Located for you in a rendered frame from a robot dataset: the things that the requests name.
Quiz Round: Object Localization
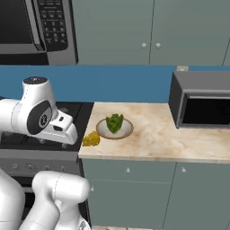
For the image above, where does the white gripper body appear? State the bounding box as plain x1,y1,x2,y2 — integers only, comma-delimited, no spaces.
38,122,79,146

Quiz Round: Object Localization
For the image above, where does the yellow cheese wedge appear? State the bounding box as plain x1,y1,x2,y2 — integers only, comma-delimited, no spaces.
81,131,101,147

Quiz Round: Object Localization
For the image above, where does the green lettuce salad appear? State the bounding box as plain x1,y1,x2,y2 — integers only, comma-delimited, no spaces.
105,112,125,135

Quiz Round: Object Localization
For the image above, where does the pale salad bowl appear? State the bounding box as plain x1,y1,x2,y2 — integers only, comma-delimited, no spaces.
95,117,135,141

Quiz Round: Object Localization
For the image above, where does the grey-green base cabinet door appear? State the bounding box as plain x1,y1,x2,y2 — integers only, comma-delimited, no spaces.
162,162,230,230
86,179,174,230

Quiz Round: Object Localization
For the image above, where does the black and grey stove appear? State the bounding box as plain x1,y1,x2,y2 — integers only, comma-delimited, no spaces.
0,96,95,230

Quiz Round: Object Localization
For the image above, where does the grey-green drawer front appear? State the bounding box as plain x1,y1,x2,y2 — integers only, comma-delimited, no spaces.
81,158,177,184

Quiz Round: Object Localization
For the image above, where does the grey over-range microwave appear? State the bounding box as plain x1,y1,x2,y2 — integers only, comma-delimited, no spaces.
0,0,79,66

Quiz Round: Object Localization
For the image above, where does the dark grey countertop microwave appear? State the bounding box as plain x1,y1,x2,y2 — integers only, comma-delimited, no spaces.
168,70,230,130

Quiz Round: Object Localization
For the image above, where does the grey-green wall cabinet door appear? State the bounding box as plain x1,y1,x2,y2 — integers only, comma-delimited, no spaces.
71,0,155,66
149,0,230,66

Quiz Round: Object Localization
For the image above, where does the grey microwave door handle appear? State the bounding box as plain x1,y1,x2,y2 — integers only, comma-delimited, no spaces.
24,0,47,52

